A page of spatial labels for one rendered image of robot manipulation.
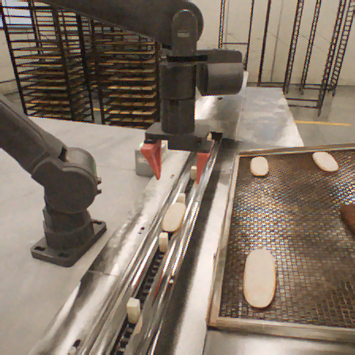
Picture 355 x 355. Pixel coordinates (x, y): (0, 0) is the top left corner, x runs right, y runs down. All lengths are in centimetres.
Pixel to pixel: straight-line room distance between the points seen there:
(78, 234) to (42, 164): 14
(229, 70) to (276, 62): 704
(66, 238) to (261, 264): 32
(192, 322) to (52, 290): 22
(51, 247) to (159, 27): 39
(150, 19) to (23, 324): 44
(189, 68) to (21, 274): 42
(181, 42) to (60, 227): 35
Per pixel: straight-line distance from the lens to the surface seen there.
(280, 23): 749
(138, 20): 44
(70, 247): 56
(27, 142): 48
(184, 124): 48
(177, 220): 55
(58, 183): 48
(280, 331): 35
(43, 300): 51
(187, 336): 43
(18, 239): 64
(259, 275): 39
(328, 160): 69
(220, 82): 48
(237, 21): 749
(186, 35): 45
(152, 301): 43
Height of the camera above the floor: 117
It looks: 28 degrees down
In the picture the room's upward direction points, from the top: straight up
